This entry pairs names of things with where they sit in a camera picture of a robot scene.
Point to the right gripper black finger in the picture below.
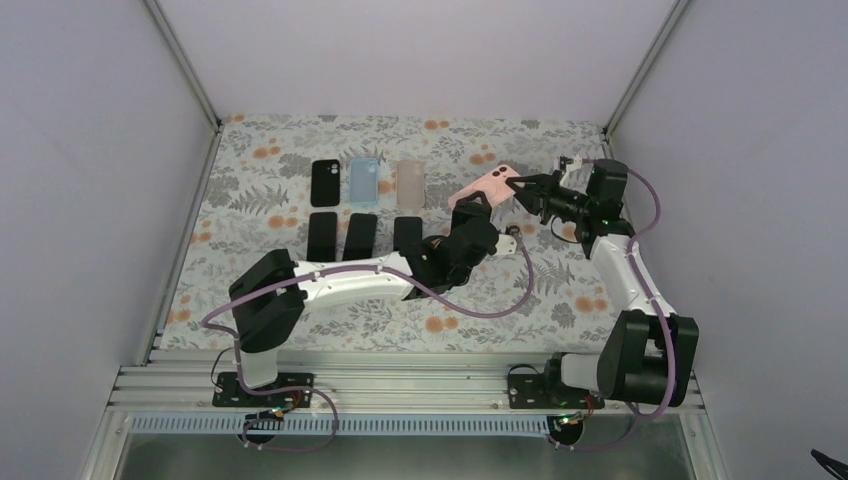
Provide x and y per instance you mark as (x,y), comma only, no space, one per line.
(536,180)
(532,198)

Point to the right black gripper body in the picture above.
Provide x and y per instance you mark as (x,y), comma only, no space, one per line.
(562,204)

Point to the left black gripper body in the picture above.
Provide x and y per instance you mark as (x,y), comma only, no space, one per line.
(460,219)

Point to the pink phone case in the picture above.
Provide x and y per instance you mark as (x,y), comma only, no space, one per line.
(493,185)

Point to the black smartphone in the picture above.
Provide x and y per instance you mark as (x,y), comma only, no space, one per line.
(322,237)
(407,232)
(360,237)

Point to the beige phone case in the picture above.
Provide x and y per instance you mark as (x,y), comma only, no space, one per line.
(410,184)

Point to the light blue phone case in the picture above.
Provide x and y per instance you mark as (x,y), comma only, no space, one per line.
(363,181)

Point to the black phone case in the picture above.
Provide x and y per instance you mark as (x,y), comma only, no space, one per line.
(325,183)

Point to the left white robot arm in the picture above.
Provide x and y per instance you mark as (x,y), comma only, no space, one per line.
(271,295)

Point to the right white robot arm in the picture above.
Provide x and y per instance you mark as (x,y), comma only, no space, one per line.
(649,353)

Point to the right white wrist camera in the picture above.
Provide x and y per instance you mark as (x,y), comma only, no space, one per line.
(569,166)

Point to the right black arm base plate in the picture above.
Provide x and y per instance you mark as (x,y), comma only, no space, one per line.
(528,389)

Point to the aluminium corner frame post right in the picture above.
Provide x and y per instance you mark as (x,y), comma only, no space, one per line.
(668,27)

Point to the aluminium corner frame post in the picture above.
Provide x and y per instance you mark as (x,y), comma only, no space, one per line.
(668,27)
(168,34)

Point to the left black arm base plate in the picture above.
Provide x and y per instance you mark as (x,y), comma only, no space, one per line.
(229,393)

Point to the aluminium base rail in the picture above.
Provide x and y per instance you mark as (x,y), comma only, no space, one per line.
(357,382)

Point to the aluminium corner frame post left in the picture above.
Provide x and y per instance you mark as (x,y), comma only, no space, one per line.
(168,34)

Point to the grey slotted cable duct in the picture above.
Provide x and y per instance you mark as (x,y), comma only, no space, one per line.
(349,424)

